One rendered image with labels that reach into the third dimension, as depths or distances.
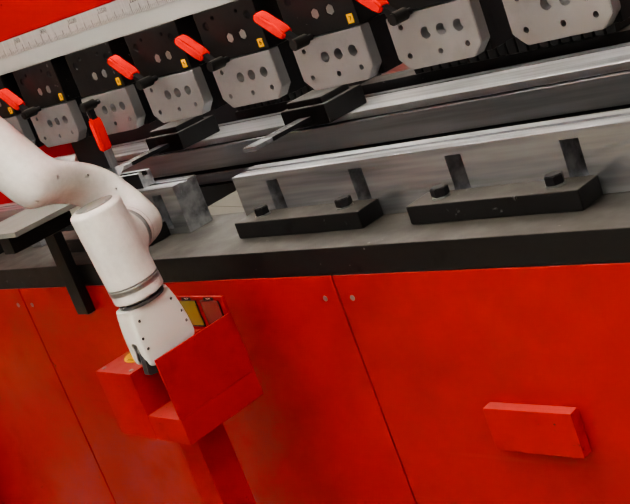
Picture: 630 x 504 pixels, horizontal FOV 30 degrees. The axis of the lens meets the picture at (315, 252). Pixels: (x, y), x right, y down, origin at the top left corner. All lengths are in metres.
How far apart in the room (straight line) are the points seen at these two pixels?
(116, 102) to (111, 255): 0.50
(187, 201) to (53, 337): 0.51
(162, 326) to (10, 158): 0.34
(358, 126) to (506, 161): 0.57
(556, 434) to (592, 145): 0.40
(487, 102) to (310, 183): 0.32
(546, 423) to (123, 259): 0.66
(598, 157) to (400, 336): 0.41
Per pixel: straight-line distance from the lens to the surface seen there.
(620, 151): 1.55
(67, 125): 2.36
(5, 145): 1.80
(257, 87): 1.90
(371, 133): 2.15
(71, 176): 1.82
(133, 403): 1.92
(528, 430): 1.67
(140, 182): 2.29
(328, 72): 1.78
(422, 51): 1.65
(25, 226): 2.21
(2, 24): 2.42
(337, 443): 2.00
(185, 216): 2.21
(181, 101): 2.05
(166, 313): 1.83
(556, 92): 1.89
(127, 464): 2.60
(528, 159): 1.63
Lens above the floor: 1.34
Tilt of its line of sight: 15 degrees down
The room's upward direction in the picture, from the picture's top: 21 degrees counter-clockwise
